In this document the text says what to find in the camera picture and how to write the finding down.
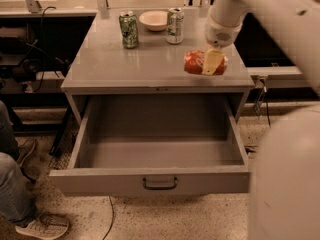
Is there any person leg in jeans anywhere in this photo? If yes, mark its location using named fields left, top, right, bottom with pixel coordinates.
left=0, top=153, right=37, bottom=227

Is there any black drawer handle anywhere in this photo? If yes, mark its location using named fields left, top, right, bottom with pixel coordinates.
left=143, top=177, right=178, bottom=191

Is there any open grey top drawer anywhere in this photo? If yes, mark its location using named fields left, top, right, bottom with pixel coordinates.
left=49, top=94, right=249, bottom=196

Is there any dark sneaker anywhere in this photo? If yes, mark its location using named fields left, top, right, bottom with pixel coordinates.
left=17, top=138, right=37, bottom=167

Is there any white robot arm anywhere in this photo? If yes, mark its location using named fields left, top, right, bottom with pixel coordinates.
left=205, top=0, right=320, bottom=240

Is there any white green soda can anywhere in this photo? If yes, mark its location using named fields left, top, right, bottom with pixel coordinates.
left=166, top=8, right=184, bottom=44

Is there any grey metal cabinet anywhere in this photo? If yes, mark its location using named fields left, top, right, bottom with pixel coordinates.
left=62, top=7, right=253, bottom=115

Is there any dark machine on left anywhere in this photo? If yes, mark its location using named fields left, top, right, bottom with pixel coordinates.
left=0, top=25, right=70, bottom=93

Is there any grey sneaker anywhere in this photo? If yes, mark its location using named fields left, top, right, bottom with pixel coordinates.
left=15, top=214, right=70, bottom=240

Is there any black floor cable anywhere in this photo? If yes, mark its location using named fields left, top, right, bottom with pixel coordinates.
left=244, top=80, right=273, bottom=153

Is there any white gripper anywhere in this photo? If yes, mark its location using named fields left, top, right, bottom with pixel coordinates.
left=203, top=16, right=242, bottom=76

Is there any white bowl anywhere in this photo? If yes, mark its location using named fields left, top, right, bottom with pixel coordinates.
left=139, top=10, right=167, bottom=32

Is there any black cable under drawer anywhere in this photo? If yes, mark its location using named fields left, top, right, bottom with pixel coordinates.
left=101, top=196, right=116, bottom=240

